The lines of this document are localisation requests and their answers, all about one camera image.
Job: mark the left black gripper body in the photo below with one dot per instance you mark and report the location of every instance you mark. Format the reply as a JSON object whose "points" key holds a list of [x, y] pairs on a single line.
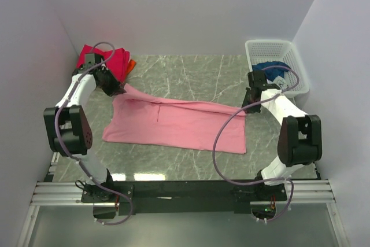
{"points": [[110, 84]]}

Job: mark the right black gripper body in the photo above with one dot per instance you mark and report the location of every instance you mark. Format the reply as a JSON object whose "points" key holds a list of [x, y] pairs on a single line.
{"points": [[247, 100]]}

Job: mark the pink t-shirt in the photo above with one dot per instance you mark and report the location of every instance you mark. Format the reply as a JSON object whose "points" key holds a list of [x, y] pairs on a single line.
{"points": [[140, 118]]}

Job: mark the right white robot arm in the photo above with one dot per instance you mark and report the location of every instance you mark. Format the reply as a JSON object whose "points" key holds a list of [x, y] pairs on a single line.
{"points": [[299, 142]]}

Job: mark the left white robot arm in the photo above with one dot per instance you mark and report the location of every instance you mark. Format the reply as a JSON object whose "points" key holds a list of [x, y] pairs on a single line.
{"points": [[67, 127]]}

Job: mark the blue t-shirt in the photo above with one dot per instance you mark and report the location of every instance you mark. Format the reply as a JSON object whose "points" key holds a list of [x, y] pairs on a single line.
{"points": [[271, 72]]}

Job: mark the folded magenta t-shirt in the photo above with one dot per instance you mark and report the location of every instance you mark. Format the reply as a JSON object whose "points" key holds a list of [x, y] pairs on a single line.
{"points": [[117, 64]]}

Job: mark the white plastic basket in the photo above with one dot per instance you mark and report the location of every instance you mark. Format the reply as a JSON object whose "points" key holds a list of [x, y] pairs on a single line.
{"points": [[268, 50]]}

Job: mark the folded orange t-shirt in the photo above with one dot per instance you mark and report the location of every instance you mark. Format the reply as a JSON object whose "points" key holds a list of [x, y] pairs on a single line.
{"points": [[130, 66]]}

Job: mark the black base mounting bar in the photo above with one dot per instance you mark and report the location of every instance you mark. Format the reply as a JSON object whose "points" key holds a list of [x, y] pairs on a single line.
{"points": [[165, 196]]}

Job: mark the aluminium rail frame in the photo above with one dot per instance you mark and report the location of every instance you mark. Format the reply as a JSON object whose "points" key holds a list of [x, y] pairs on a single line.
{"points": [[57, 217]]}

